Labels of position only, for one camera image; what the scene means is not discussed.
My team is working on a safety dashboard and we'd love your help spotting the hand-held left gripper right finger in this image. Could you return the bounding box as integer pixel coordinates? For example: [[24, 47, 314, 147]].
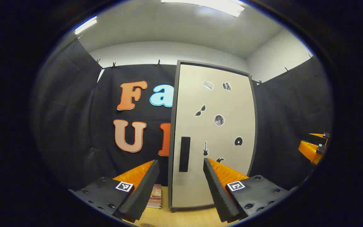
[[203, 158, 291, 223]]

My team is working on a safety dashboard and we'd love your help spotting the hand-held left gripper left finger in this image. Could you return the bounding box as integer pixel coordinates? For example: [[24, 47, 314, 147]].
[[69, 159, 160, 223]]

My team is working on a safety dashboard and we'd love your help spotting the black cabinet door handle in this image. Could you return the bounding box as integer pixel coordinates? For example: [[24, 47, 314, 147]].
[[179, 137, 191, 172]]

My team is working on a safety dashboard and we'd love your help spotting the grey cabinet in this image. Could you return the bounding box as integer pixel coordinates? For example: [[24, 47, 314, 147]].
[[168, 60, 258, 212]]

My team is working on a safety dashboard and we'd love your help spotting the red-brown cover book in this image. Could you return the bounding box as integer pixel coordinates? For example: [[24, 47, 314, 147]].
[[150, 184, 162, 198]]

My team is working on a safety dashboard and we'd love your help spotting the black backdrop cloth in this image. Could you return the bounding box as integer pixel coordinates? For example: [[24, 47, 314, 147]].
[[30, 39, 331, 191]]

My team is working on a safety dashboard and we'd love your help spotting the ceiling light panel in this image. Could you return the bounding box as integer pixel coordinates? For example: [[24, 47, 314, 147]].
[[74, 16, 97, 34], [161, 0, 245, 17]]

